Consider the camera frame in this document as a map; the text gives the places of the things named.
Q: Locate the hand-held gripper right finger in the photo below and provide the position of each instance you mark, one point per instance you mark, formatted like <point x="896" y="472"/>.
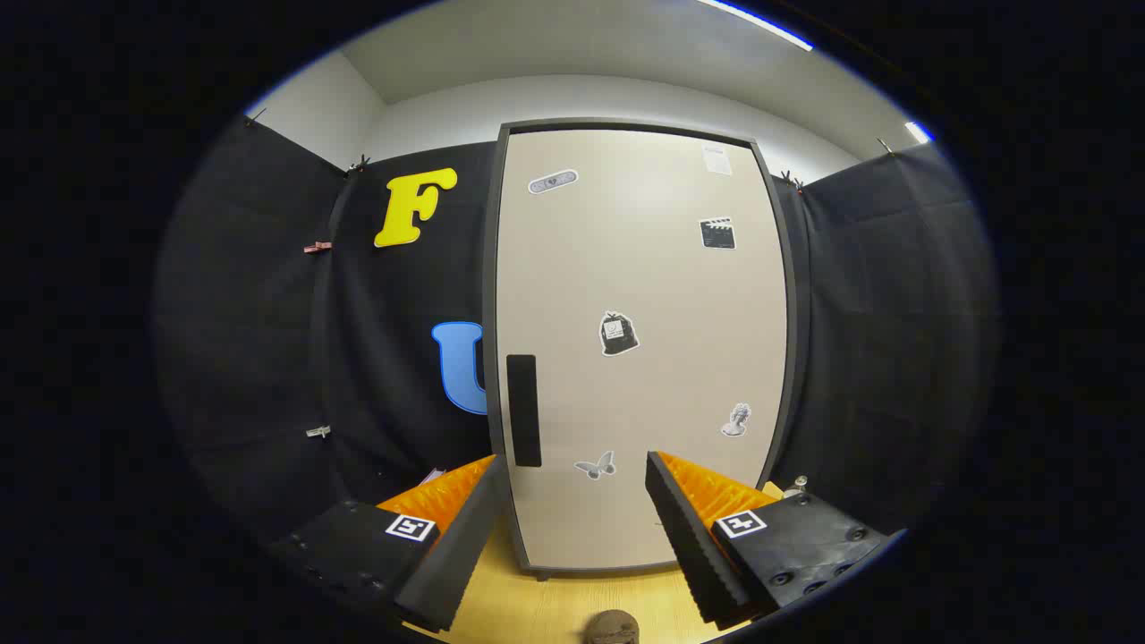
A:
<point x="684" y="546"/>

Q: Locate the grey shoe cabinet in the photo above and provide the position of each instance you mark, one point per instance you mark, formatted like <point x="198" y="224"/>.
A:
<point x="489" y="268"/>

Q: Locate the brown fluffy shoe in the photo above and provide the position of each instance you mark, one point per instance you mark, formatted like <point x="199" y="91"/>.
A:
<point x="612" y="628"/>

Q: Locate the white book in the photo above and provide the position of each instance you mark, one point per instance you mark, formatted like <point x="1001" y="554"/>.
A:
<point x="433" y="476"/>

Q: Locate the black backdrop cloth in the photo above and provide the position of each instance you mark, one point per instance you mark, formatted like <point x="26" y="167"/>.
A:
<point x="268" y="340"/>

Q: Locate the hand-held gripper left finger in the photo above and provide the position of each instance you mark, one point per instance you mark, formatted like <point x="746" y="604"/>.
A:
<point x="465" y="555"/>

